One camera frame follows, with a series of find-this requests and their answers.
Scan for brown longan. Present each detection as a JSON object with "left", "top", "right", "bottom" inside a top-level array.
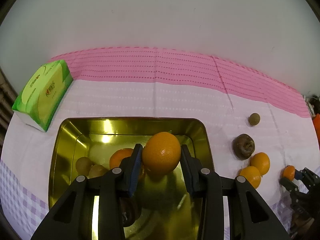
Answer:
[
  {"left": 75, "top": 156, "right": 93, "bottom": 174},
  {"left": 88, "top": 164, "right": 108, "bottom": 178},
  {"left": 248, "top": 113, "right": 261, "bottom": 125}
]

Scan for green tissue pack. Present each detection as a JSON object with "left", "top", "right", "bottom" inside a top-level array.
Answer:
[{"left": 12, "top": 59, "right": 74, "bottom": 133}]

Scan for pink checkered tablecloth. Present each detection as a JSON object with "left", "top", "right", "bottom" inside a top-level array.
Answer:
[{"left": 0, "top": 46, "right": 318, "bottom": 240}]

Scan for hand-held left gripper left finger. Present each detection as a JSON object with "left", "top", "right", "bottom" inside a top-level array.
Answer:
[{"left": 31, "top": 144, "right": 143, "bottom": 240}]

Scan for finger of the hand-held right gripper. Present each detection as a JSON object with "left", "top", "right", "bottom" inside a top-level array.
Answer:
[
  {"left": 279, "top": 177, "right": 300, "bottom": 193},
  {"left": 294, "top": 167, "right": 317, "bottom": 184}
]

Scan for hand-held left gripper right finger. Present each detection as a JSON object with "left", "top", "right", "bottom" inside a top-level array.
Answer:
[{"left": 180, "top": 144, "right": 290, "bottom": 240}]

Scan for orange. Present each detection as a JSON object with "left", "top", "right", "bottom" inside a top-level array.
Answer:
[
  {"left": 283, "top": 165, "right": 296, "bottom": 181},
  {"left": 239, "top": 166, "right": 262, "bottom": 189},
  {"left": 249, "top": 152, "right": 271, "bottom": 176},
  {"left": 109, "top": 148, "right": 145, "bottom": 180},
  {"left": 142, "top": 132, "right": 181, "bottom": 176}
]

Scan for dark purple mangosteen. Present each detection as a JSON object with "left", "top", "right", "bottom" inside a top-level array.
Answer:
[
  {"left": 232, "top": 134, "right": 255, "bottom": 160},
  {"left": 120, "top": 197, "right": 142, "bottom": 227}
]

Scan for gold tin box red sides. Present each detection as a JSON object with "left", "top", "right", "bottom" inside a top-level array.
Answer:
[{"left": 48, "top": 117, "right": 213, "bottom": 240}]

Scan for orange plastic bag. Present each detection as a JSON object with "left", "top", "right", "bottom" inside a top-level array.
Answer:
[{"left": 312, "top": 113, "right": 320, "bottom": 145}]

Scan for beige folded table frame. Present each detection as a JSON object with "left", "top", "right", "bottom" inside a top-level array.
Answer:
[{"left": 0, "top": 67, "right": 18, "bottom": 130}]

